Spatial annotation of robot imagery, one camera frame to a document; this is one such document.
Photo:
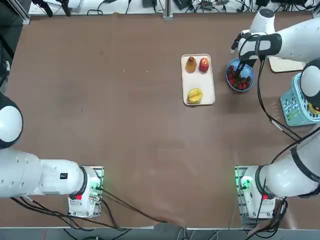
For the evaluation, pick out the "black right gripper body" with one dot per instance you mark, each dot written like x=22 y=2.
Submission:
x=246 y=62

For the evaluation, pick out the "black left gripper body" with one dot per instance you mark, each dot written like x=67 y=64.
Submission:
x=4 y=68

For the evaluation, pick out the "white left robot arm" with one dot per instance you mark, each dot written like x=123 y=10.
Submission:
x=25 y=172

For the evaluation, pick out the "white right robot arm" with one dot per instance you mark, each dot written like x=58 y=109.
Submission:
x=295 y=32

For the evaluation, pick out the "blue round bowl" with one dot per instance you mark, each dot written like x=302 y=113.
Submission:
x=248 y=71

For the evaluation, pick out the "red toy peach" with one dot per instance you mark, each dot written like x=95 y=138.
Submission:
x=204 y=65

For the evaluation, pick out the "white rectangular tray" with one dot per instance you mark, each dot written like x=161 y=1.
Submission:
x=282 y=66
x=200 y=80

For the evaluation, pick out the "brown toy pear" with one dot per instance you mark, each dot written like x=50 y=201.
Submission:
x=190 y=65

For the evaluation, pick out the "light blue plastic basket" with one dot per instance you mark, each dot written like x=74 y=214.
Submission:
x=291 y=100

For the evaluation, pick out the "small green toy fruit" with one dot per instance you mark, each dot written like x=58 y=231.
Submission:
x=292 y=115

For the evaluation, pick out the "black tripod leg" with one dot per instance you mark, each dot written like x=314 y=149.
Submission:
x=47 y=8
x=66 y=7

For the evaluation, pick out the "aluminium frame rail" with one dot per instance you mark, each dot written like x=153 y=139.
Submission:
x=23 y=15

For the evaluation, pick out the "aluminium profile post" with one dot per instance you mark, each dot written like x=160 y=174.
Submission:
x=168 y=10

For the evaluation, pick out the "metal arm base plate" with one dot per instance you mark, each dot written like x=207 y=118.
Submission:
x=100 y=172
x=237 y=172

